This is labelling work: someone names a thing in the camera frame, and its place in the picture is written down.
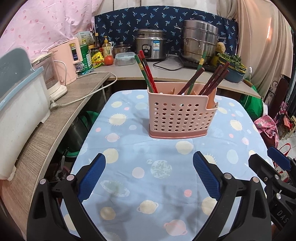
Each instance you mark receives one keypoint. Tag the pink dotted curtain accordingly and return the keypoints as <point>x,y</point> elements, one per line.
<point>39,25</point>

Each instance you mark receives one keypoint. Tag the green canister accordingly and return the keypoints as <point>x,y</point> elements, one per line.
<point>85,65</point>

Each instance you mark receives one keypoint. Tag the green-red chopstick in basket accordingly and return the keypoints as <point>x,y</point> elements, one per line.
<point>137,58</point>

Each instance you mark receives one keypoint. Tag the red tomato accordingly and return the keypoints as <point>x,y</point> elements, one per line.
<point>108,60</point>

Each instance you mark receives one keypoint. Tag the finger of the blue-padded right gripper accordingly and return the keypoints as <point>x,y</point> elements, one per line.
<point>279,158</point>

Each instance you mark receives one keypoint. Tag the pink electric kettle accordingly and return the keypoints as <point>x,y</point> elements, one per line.
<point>66,55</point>

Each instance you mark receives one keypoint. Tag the green chopstick gold band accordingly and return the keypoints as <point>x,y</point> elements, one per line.
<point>199,66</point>

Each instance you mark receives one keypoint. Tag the blue planet-print tablecloth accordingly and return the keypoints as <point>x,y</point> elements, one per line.
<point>149,189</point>

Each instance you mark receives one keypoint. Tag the dark maroon chopstick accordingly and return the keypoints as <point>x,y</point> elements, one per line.
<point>218,79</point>
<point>212,78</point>

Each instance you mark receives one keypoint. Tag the yellow snack packet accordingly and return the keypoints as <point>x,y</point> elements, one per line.
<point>97,60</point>

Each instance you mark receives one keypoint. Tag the beige curtain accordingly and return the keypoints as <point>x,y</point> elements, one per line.
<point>264,42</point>

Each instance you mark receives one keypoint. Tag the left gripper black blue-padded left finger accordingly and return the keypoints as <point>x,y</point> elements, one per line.
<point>45,221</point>

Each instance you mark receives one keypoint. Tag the small steel lidded pot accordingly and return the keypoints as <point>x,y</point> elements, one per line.
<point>121,48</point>

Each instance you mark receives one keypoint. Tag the green bag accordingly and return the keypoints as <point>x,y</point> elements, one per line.
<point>252,105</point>

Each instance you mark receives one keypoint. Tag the gold flower spoon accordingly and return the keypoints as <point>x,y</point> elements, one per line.
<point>172,90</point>

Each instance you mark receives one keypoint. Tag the white clear blender jug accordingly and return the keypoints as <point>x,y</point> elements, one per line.
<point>54,87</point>

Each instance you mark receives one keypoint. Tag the large steel steamer pot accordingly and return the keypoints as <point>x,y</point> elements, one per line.
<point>198,37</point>

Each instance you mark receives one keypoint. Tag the silver rice cooker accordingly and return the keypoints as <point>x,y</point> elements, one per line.
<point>152,43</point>

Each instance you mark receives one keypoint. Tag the white blue-lid storage box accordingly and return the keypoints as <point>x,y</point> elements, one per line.
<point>24,104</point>

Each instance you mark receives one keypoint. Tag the dark brown chopstick in basket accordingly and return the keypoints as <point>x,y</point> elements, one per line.
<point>191,81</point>

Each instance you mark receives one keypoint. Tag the red chopstick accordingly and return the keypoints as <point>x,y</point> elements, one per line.
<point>142,56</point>
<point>145,71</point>

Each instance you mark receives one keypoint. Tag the yellow oil bottle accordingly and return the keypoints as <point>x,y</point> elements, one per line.
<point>106,48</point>

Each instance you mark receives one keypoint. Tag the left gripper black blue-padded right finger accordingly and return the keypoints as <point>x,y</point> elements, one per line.
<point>252,220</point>

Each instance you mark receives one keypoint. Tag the clear food container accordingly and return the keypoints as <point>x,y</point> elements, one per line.
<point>123,59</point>

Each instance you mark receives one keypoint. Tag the wooden counter shelf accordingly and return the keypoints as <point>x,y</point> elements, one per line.
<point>38,151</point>

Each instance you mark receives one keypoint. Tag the navy floral backsplash cloth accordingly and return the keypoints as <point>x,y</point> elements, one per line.
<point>122,25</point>

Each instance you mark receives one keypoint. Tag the blue tray with greens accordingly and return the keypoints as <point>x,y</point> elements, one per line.
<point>236,69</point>

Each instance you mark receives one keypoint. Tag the pink perforated utensil basket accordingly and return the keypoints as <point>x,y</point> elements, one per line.
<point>173,116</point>

